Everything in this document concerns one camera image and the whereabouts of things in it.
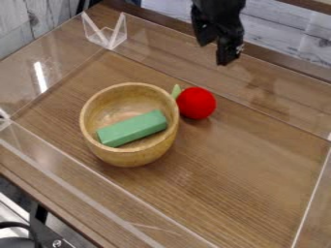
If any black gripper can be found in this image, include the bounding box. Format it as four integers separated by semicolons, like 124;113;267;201
191;0;246;66

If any green rectangular block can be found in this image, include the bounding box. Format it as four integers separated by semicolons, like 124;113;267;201
96;109;168;147

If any small green object behind bowl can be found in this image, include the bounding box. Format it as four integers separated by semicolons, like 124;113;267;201
171;84;183;100

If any brown wooden bowl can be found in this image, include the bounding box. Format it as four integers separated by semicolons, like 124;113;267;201
79;82;180;168

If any red ball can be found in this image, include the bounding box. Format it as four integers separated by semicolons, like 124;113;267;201
176;87;218;119

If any clear acrylic corner bracket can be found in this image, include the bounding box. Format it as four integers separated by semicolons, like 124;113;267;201
82;12;127;50

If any clear acrylic tray wall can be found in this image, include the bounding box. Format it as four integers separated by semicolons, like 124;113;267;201
0;109;218;248

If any black table leg bracket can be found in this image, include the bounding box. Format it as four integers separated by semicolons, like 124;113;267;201
30;202;76;248

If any black cable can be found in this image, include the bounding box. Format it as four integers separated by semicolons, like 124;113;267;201
0;220;44;248

